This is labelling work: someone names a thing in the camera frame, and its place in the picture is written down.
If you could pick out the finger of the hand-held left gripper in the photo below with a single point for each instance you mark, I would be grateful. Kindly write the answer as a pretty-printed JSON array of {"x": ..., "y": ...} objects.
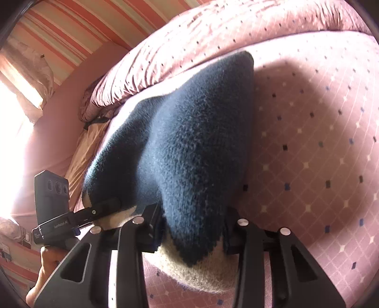
[{"x": 100, "y": 208}]

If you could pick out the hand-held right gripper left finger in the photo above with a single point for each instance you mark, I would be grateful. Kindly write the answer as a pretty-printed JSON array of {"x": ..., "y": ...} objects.
[{"x": 152, "y": 234}]

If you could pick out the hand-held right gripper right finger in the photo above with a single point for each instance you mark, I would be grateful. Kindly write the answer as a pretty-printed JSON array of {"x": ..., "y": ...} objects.
[{"x": 232, "y": 240}]

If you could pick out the navy diamond-pattern knit sweater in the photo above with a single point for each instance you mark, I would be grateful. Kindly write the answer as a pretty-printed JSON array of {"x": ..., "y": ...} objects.
[{"x": 192, "y": 133}]

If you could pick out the person's left forearm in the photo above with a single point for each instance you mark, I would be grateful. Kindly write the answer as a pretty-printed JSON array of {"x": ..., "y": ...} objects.
[{"x": 35, "y": 291}]

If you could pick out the person's left hand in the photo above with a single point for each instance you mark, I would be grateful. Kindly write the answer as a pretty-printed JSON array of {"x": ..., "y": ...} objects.
[{"x": 50, "y": 262}]

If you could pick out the orange pillow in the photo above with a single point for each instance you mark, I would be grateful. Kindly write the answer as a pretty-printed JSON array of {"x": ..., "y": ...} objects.
[{"x": 86, "y": 148}]

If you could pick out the pink headboard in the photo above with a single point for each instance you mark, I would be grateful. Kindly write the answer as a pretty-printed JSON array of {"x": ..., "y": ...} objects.
[{"x": 59, "y": 118}]

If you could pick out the dark cloth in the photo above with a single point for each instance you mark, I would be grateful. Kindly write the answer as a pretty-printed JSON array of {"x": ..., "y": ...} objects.
[{"x": 88, "y": 103}]

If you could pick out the purple dotted bed sheet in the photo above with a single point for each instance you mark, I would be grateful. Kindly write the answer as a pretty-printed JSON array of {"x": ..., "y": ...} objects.
[{"x": 311, "y": 148}]

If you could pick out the beige curtain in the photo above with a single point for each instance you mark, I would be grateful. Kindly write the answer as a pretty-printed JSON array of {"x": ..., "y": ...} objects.
[{"x": 32, "y": 68}]

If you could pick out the purple dotted folded duvet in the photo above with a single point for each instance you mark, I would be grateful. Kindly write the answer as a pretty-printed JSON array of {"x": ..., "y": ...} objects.
[{"x": 222, "y": 35}]

